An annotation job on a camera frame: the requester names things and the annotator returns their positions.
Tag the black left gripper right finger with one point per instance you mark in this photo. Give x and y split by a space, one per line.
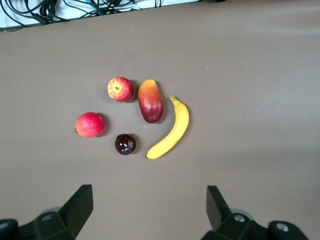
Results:
225 220

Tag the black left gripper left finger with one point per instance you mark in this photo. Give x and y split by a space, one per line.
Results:
67 217

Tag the yellow banana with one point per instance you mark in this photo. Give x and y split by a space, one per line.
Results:
178 127

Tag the red yellow striped apple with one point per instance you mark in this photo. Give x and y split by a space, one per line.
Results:
121 89

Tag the dark purple plum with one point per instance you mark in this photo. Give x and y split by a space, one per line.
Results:
125 144

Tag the round red peach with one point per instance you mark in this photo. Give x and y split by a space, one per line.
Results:
90 125

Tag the brown table cover mat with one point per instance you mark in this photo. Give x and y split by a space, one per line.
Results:
250 100

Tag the red yellow mango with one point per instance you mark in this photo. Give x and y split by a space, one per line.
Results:
150 102

